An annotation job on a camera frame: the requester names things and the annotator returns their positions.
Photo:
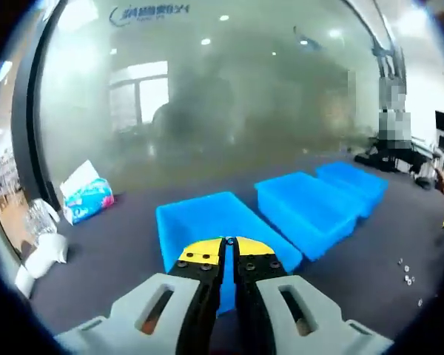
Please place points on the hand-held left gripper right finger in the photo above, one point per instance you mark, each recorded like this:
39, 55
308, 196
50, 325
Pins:
311, 318

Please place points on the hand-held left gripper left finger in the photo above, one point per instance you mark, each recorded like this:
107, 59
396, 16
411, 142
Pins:
140, 314

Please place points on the nuts and washers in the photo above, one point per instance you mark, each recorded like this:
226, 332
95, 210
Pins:
407, 276

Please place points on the blue plastic bin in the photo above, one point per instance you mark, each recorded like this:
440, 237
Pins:
303, 207
200, 218
355, 181

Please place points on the small metal nut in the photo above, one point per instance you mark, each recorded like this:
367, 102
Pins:
229, 240

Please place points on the black monitor stand base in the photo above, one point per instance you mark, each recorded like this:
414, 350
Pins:
385, 162

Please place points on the white plastic bag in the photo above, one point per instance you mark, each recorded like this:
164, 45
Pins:
50, 253

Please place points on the white cloth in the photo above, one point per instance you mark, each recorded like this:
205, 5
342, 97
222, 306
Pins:
25, 281

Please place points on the blue white tissue pack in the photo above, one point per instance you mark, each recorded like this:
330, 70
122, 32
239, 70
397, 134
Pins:
89, 196

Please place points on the clear glass cup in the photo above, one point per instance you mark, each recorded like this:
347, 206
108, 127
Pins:
40, 220

